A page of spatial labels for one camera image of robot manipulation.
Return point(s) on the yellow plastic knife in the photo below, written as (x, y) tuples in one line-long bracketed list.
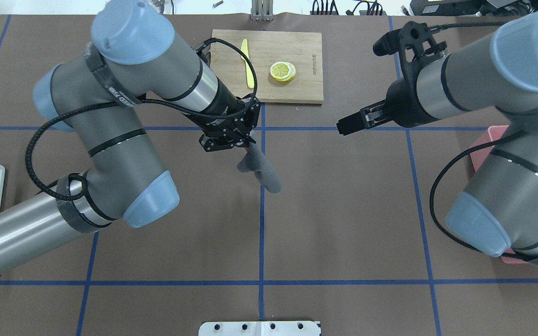
[(250, 76)]

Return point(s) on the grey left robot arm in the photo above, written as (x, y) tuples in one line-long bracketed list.
[(133, 50)]

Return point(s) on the bamboo cutting board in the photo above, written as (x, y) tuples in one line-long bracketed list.
[(302, 49)]

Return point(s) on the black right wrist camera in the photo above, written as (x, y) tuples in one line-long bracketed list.
[(413, 36)]

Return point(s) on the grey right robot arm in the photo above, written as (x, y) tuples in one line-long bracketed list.
[(500, 70)]

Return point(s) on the yellow lemon slice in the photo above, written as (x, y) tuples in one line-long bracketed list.
[(283, 71)]

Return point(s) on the pink plastic bin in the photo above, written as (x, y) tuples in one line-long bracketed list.
[(505, 188)]

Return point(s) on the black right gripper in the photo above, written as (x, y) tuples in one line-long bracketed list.
[(403, 108)]

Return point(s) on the grey cleaning cloth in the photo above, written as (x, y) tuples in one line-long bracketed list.
[(262, 168)]

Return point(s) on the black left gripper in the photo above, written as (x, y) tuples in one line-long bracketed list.
[(222, 112)]

